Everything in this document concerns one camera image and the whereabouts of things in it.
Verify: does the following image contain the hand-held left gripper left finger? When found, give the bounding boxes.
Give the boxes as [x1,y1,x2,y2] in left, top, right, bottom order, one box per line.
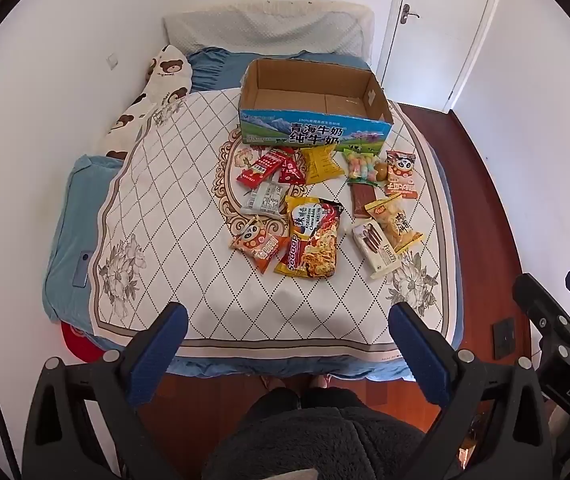
[22,302,189,480]

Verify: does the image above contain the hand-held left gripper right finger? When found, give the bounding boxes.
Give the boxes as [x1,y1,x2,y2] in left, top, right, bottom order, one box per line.
[389,302,553,480]

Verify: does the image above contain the white wafer packet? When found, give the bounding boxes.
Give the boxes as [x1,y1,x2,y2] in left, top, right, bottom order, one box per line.
[352,218,406,280]

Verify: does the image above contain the yellow chips packet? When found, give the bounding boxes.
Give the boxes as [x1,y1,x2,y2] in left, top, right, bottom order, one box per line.
[365,196,425,256]

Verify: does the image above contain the orange panda snack packet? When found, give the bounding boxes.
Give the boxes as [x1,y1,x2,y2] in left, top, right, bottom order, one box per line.
[385,150,420,199]
[230,216,289,275]

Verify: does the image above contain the red yellow noodle packet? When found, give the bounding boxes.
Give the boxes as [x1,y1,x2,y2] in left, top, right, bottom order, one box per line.
[274,196,345,280]

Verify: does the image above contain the brown snack packet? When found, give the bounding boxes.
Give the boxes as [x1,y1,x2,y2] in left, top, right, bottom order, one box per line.
[350,183,377,220]

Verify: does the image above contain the long red snack packet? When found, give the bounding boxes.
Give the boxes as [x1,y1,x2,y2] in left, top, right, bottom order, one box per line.
[236,152,286,188]

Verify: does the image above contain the cardboard box blue print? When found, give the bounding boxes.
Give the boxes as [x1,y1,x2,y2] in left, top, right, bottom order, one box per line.
[237,58,395,155]

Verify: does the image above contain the dark floor socket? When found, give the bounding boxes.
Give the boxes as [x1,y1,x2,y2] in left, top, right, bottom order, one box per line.
[493,316,516,360]

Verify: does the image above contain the red object under bed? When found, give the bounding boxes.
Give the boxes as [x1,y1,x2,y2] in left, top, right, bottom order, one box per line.
[60,322,112,364]

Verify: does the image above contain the white diamond printed blanket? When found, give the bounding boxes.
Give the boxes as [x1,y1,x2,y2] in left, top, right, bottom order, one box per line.
[90,89,450,362]

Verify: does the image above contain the person's feet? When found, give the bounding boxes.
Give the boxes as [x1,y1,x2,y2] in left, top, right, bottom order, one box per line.
[259,375,332,392]

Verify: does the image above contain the person's dark fleece clothing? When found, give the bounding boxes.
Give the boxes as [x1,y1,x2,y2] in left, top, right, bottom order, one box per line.
[200,387,440,480]

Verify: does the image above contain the blue bed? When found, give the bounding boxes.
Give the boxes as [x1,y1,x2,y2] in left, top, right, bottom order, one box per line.
[42,47,466,382]

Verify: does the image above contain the white grey snack packet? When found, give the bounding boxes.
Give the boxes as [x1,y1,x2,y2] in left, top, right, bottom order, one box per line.
[240,181,289,217]

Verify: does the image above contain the colourful candy bag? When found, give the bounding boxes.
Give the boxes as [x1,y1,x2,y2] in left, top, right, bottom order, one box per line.
[342,147,381,184]

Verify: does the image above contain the yellow snack packet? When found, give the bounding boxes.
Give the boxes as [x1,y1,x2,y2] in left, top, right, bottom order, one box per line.
[299,144,344,186]

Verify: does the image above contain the small red snack packet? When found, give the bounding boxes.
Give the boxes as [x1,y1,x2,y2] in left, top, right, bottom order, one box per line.
[278,157,307,185]
[265,148,297,171]

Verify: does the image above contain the bear print pillow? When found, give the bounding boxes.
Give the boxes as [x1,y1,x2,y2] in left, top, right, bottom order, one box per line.
[98,45,196,161]

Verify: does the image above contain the white door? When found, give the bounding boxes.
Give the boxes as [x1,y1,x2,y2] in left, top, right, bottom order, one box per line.
[382,0,510,111]

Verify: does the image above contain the white padded headboard cover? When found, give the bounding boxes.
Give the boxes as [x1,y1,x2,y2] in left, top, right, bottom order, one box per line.
[164,2,376,68]

